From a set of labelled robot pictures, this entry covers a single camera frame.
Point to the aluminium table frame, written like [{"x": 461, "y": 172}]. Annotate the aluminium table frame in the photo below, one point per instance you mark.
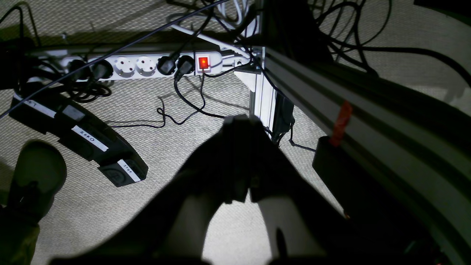
[{"x": 414, "y": 146}]

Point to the black foot pedal box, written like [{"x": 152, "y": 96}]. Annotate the black foot pedal box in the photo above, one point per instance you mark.
[{"x": 83, "y": 133}]

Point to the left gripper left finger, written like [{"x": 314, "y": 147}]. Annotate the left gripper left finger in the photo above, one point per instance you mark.
[{"x": 171, "y": 228}]

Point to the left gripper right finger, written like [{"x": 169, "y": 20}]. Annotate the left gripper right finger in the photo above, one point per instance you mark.
[{"x": 304, "y": 229}]

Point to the dark shoe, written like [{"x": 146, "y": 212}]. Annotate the dark shoe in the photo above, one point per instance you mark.
[{"x": 40, "y": 172}]

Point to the white power strip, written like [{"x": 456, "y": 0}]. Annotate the white power strip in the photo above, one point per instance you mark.
[{"x": 144, "y": 66}]

